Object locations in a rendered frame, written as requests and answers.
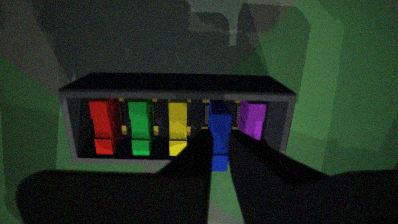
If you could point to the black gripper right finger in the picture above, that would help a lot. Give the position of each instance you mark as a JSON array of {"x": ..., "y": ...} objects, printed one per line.
[{"x": 272, "y": 188}]

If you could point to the purple block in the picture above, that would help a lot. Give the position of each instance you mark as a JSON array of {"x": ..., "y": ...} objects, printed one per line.
[{"x": 251, "y": 116}]

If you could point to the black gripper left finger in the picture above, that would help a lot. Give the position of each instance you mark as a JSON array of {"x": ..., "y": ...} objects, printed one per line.
[{"x": 179, "y": 193}]

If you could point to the black fuse block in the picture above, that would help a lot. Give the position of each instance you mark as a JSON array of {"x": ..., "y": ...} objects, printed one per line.
[{"x": 123, "y": 118}]

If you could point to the yellow fuse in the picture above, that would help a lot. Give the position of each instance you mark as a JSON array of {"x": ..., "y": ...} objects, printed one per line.
[{"x": 177, "y": 125}]

